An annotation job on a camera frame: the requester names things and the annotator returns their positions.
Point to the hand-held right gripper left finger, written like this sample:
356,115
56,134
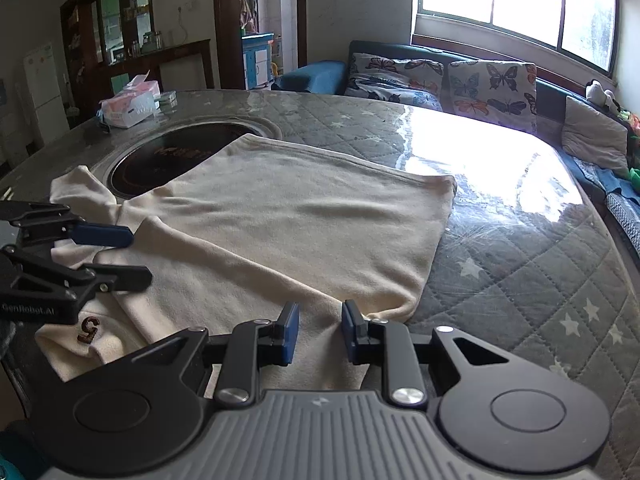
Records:
289,336

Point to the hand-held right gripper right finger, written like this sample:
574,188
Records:
352,336

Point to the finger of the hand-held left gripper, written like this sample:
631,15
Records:
102,236
122,278

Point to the cream shirt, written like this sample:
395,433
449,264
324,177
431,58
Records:
280,220

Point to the round black built-in cooktop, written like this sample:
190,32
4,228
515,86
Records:
190,152

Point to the pink tissue packet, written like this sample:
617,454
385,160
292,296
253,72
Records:
127,106

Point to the small green box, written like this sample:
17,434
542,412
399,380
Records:
166,100

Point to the white refrigerator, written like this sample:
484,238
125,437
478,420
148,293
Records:
45,95

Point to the dark wooden cabinet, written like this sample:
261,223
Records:
125,20

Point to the blue cabinet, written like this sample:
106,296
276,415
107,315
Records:
257,60

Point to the butterfly print cushion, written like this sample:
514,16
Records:
492,92
390,77

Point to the blue cloth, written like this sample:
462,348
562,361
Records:
617,185

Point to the grey cushion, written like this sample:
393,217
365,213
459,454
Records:
595,135

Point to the white plush toy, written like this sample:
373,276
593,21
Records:
600,95

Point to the green toy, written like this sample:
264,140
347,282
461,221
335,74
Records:
631,122

